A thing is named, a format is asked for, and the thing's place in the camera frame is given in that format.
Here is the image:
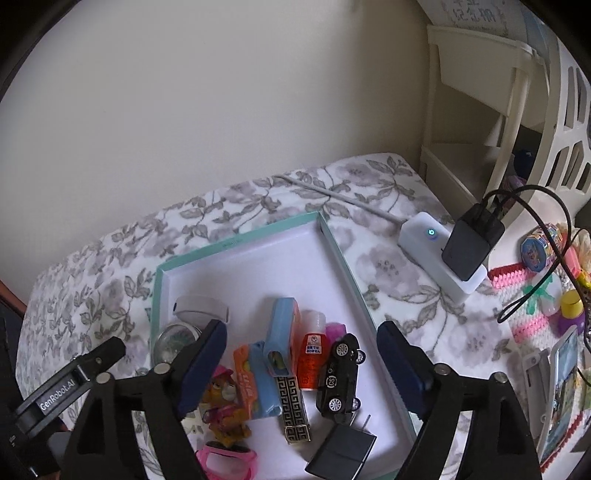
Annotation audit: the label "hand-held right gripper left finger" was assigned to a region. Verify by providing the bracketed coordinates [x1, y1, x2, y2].
[62, 318, 229, 480]

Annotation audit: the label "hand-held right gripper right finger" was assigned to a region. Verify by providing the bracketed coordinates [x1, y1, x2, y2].
[376, 322, 543, 480]

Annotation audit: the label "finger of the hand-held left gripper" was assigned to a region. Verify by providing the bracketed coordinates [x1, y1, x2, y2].
[69, 336, 127, 394]

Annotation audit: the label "glass jar with metal lid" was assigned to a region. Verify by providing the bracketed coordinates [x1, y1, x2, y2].
[154, 323, 204, 370]

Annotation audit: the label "pink helmet toy figure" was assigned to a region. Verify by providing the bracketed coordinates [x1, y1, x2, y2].
[198, 364, 252, 450]

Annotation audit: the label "orange and blue case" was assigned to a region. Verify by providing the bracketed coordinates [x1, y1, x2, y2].
[233, 340, 283, 418]
[263, 298, 303, 392]

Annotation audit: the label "cream plastic holder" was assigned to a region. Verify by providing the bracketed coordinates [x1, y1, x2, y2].
[182, 406, 206, 435]

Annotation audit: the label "black toy car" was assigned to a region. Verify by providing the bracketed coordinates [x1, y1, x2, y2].
[316, 333, 368, 421]

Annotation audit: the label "gold patterned lighter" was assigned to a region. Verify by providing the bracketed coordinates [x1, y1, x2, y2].
[276, 375, 312, 445]

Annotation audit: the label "red glue bottle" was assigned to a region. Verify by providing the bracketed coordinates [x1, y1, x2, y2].
[298, 310, 329, 391]

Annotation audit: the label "pink smartwatch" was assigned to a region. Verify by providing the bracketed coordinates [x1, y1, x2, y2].
[195, 442, 258, 480]

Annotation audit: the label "teal cardboard box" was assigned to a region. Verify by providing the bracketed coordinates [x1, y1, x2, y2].
[148, 211, 419, 480]

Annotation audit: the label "white power strip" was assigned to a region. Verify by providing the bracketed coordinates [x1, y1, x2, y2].
[398, 211, 489, 305]

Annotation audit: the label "black power adapter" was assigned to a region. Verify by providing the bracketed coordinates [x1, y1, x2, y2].
[441, 203, 505, 281]

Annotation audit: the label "grey floral blanket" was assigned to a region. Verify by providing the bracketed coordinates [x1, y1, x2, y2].
[16, 154, 522, 480]

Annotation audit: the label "colourful round tin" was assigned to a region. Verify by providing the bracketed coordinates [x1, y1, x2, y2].
[521, 222, 564, 274]

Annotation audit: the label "yellow and purple toy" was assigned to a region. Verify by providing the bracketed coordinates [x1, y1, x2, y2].
[556, 290, 586, 332]

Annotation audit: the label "cream lattice basket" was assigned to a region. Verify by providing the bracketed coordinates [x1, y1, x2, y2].
[480, 32, 591, 222]

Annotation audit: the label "cream wooden shelf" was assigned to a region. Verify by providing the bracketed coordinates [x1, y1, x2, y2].
[418, 23, 548, 217]

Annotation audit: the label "white printed booklet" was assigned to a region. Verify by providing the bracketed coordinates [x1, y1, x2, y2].
[431, 0, 536, 44]

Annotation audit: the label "orange-brown bed frame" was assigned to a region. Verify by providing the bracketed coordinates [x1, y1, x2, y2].
[0, 279, 28, 319]

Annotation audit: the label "white photo frame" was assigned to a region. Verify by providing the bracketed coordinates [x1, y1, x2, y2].
[522, 324, 583, 464]

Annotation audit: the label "black cables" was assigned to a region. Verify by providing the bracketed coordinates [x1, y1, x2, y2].
[480, 185, 591, 324]

